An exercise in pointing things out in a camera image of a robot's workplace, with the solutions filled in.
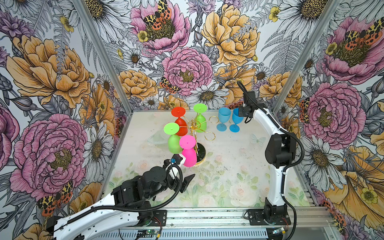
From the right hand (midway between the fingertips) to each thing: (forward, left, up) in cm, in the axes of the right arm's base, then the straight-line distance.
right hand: (244, 114), depth 99 cm
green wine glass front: (-26, +43, +8) cm, 51 cm away
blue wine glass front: (+2, +13, -1) cm, 13 cm away
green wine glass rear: (-11, +29, +6) cm, 31 cm away
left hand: (-41, +37, +6) cm, 56 cm away
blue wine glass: (+1, +3, -15) cm, 15 cm away
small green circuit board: (-60, +54, -14) cm, 82 cm away
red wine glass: (-12, +40, +16) cm, 45 cm away
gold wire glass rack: (-21, +33, +14) cm, 41 cm away
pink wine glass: (-31, +36, +15) cm, 50 cm away
